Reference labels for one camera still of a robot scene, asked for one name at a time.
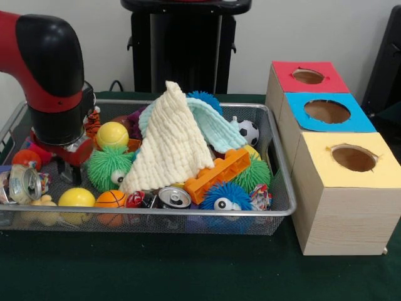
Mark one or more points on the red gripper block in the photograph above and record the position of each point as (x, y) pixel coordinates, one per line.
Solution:
(62, 153)

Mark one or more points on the small orange basketball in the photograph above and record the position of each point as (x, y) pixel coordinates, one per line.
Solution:
(111, 204)

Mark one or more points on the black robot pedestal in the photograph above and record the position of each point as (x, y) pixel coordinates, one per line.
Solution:
(182, 50)

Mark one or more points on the plain blue spiky ball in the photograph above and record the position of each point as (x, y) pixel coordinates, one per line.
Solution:
(205, 100)

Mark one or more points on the yellow smiley ball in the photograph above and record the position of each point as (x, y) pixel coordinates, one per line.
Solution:
(76, 199)

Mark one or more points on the small yellow rubber duck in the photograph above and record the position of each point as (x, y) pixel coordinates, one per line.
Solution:
(42, 200)

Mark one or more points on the wooden box with three holes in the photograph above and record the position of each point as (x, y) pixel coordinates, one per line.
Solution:
(338, 219)

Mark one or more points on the crushed shiny silver can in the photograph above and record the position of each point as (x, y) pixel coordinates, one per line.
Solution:
(25, 184)

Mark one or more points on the cream yellow knitted cloth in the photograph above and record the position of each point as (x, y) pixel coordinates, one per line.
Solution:
(172, 144)

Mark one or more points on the dark green table cloth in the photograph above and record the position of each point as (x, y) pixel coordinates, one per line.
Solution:
(188, 269)

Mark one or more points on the crushed clear plastic bottle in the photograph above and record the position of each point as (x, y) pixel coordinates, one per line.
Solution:
(69, 170)

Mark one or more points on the large green spiky ball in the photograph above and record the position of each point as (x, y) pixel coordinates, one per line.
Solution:
(258, 175)

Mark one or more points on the black upright panel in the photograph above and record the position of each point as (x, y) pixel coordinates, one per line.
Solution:
(388, 63)

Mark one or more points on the long orange toy brick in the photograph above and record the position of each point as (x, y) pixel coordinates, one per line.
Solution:
(219, 175)

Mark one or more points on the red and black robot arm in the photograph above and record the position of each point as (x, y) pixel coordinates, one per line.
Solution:
(50, 69)

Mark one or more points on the black drink can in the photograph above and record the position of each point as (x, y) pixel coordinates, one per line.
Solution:
(174, 197)

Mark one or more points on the striped orange tiger toy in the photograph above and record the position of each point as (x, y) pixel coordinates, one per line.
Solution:
(93, 122)

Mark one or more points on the shallow clear mesh bin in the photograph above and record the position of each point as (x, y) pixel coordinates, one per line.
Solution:
(250, 113)

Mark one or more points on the pale blue waffle cloth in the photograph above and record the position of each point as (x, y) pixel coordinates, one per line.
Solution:
(216, 128)

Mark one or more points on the light green spiky ball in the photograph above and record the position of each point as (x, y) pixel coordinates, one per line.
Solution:
(106, 168)

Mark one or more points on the small soccer ball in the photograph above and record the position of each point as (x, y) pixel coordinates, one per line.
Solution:
(250, 133)

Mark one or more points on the blue spiky ball with eyes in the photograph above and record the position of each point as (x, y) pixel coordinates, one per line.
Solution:
(225, 197)

